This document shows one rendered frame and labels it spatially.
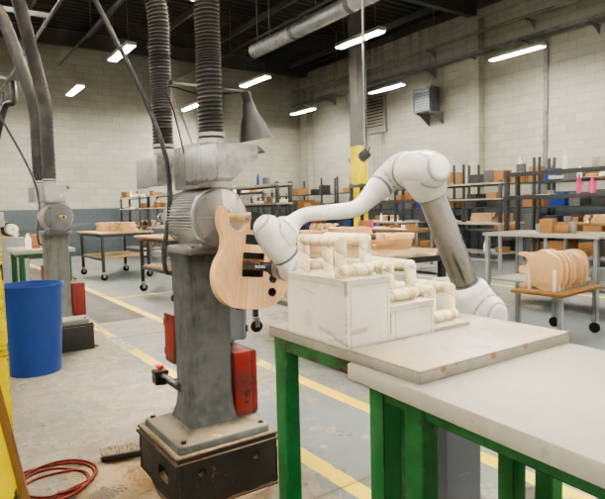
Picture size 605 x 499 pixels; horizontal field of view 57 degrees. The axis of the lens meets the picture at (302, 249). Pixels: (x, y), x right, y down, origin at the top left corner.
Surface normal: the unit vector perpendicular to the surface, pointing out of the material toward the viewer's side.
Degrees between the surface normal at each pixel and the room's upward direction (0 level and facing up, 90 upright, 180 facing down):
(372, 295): 90
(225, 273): 89
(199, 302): 90
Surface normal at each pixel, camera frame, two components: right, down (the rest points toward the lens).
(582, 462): -0.86, 0.06
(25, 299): 0.26, 0.13
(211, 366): 0.57, 0.05
